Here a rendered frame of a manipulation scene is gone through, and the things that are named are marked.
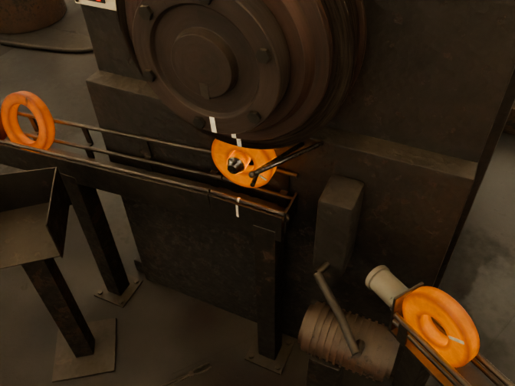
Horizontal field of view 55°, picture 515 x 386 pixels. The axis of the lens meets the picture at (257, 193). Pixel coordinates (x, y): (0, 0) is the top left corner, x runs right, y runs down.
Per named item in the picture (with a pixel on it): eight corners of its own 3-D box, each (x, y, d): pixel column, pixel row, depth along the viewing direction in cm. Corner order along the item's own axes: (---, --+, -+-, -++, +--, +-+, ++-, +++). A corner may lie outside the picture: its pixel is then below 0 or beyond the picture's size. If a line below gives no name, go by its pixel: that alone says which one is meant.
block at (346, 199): (325, 238, 127) (332, 168, 110) (355, 247, 124) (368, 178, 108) (310, 269, 120) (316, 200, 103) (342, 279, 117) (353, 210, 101)
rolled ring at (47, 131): (-9, 99, 145) (1, 96, 147) (14, 158, 150) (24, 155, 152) (31, 86, 136) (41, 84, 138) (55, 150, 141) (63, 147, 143)
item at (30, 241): (43, 330, 173) (-52, 181, 122) (119, 317, 176) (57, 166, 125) (35, 385, 158) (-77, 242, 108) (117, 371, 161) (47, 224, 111)
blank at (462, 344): (424, 343, 101) (413, 351, 100) (404, 277, 98) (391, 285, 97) (490, 371, 87) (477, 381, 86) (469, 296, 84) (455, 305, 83)
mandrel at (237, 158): (270, 119, 116) (273, 135, 119) (254, 117, 118) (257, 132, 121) (238, 163, 105) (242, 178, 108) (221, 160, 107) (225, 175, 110)
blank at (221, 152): (208, 153, 118) (201, 161, 116) (231, 112, 106) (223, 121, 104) (261, 190, 119) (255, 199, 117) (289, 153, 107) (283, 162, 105)
